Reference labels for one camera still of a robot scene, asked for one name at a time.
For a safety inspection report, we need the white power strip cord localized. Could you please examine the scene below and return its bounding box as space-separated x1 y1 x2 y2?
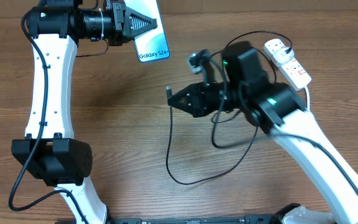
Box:
303 86 311 111

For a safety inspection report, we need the white power strip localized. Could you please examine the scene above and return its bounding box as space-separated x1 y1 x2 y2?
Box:
264 39 311 91

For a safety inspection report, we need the Samsung Galaxy smartphone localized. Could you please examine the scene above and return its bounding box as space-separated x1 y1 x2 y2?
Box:
124 0 170 63

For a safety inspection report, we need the white USB charger plug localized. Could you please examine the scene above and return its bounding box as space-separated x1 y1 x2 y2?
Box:
273 47 295 66

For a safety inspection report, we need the black USB charging cable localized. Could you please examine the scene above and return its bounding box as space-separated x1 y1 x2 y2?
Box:
165 30 293 186

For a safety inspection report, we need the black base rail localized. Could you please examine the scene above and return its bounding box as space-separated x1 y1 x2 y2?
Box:
54 213 291 224

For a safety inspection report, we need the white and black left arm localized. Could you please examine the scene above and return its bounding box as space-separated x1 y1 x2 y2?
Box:
11 1 162 223

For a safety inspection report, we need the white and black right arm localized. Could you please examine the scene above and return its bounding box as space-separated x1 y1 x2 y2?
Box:
167 41 358 223

